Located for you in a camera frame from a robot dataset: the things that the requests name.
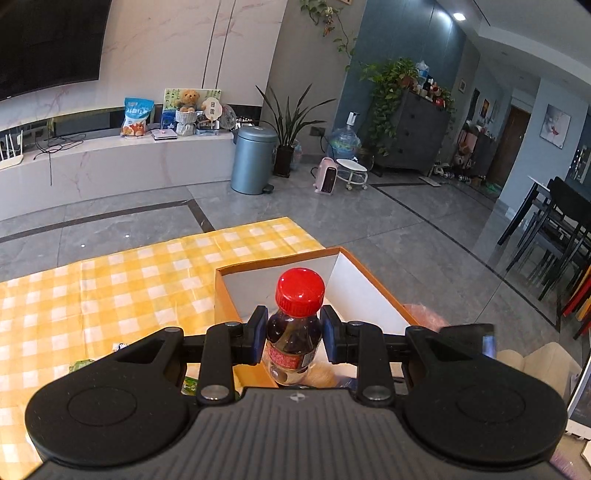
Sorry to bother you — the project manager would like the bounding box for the red-capped drink bottle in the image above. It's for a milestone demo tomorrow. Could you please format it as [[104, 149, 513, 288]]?
[[264, 269, 326, 387]]

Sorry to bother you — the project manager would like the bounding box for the brown bread packet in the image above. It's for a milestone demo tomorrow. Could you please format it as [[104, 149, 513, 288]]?
[[302, 362, 340, 388]]

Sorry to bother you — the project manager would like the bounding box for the grey dresser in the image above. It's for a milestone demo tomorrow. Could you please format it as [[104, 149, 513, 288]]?
[[369, 90, 451, 171]]

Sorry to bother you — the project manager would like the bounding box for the potted plant in black pot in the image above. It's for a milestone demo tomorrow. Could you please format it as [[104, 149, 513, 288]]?
[[255, 83, 338, 178]]

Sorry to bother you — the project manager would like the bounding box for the orange cardboard box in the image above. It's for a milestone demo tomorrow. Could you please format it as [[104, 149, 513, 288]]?
[[213, 247, 421, 389]]

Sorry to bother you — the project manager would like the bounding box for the blue-grey trash can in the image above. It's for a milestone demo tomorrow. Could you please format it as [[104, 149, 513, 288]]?
[[230, 126, 279, 195]]

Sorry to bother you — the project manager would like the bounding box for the white router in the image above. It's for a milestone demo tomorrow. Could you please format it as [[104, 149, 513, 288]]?
[[0, 131, 25, 171]]

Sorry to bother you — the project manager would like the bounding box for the large blue snack bag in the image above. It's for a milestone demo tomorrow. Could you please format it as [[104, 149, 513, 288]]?
[[121, 97, 155, 138]]

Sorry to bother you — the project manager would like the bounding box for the teddy bear in white wrap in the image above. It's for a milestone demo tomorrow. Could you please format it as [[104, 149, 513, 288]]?
[[177, 90, 201, 136]]

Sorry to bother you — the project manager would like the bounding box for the hanging vine plant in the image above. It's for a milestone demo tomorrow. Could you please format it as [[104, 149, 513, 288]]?
[[300, 0, 356, 70]]

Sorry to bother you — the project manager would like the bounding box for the row of shoes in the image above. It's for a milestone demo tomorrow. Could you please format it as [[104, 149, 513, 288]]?
[[431, 161, 485, 186]]

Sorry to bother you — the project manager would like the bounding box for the pink space heater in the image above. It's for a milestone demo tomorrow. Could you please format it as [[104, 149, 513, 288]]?
[[311, 157, 340, 195]]

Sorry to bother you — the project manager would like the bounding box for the floral wall picture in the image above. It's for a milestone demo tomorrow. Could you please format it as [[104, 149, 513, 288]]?
[[540, 104, 566, 149]]

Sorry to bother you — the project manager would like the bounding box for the trailing pothos plant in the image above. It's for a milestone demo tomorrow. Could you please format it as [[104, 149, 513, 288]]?
[[360, 58, 419, 155]]

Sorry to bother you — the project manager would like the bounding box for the black dining chair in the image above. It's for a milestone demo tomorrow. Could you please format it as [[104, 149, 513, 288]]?
[[498, 178, 591, 273], [531, 217, 591, 303]]

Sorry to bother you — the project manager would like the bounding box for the round paper fan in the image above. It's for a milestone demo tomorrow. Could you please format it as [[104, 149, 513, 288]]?
[[202, 96, 223, 127]]

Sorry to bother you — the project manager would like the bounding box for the black cable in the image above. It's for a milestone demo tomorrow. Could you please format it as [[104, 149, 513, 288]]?
[[34, 134, 86, 185]]

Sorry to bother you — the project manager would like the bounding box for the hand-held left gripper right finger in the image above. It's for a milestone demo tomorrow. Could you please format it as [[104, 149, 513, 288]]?
[[320, 305, 477, 408]]

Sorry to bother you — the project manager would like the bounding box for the yellow checkered tablecloth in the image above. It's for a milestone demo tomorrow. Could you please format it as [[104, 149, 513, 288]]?
[[0, 217, 327, 469]]

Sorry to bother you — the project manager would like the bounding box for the red yellow frame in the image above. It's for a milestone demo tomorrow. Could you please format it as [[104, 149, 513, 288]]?
[[556, 265, 591, 340]]

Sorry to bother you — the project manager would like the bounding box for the bamboo print picture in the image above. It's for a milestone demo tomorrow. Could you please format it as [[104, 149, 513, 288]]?
[[163, 88, 223, 132]]

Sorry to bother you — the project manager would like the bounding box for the black television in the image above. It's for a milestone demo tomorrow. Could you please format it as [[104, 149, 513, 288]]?
[[0, 0, 114, 101]]

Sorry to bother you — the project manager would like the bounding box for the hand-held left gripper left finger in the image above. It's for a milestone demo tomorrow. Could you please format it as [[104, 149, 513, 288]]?
[[112, 305, 270, 408]]

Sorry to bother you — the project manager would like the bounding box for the brown wooden door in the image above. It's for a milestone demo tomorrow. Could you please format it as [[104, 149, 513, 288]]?
[[488, 105, 532, 185]]

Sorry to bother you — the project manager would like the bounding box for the dark dining table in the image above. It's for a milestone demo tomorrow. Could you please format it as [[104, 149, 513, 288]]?
[[526, 174, 591, 208]]

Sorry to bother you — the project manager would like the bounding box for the row of small ornaments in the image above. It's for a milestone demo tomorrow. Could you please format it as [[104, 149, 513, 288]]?
[[399, 60, 455, 112]]

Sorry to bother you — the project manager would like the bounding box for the white rolling stool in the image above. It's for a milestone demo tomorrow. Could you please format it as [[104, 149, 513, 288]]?
[[335, 158, 370, 191]]

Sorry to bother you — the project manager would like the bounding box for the beige sofa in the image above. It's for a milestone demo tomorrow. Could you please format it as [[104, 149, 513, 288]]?
[[496, 340, 583, 416]]

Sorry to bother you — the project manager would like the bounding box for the dark shoe cabinet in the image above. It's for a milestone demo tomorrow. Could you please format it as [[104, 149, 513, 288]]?
[[455, 122, 497, 181]]

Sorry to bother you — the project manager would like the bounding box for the water jug with pump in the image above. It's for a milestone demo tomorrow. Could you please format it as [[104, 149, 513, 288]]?
[[329, 111, 362, 160]]

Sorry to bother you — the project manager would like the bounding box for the white marble tv console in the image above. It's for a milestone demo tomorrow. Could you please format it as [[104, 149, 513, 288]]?
[[0, 131, 241, 222]]

